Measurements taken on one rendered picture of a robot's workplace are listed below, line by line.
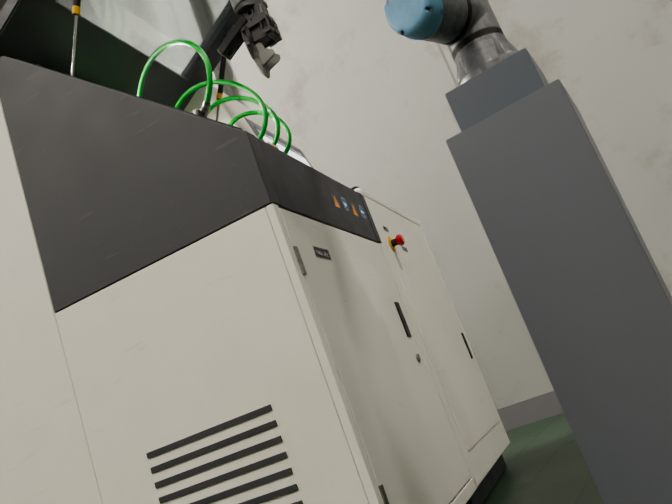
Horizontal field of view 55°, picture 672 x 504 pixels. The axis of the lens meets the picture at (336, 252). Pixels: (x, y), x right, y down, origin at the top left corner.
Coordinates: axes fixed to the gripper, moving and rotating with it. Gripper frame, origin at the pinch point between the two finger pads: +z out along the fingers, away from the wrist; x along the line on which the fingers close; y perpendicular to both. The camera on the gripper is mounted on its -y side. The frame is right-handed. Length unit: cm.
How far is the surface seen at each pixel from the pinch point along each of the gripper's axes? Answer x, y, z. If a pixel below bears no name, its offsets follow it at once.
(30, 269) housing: -36, -57, 35
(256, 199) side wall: -36, 2, 45
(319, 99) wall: 227, -48, -102
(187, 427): -36, -28, 81
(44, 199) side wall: -36, -48, 21
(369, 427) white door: -28, 5, 93
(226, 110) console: 34.2, -28.5, -16.5
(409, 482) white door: -17, 5, 106
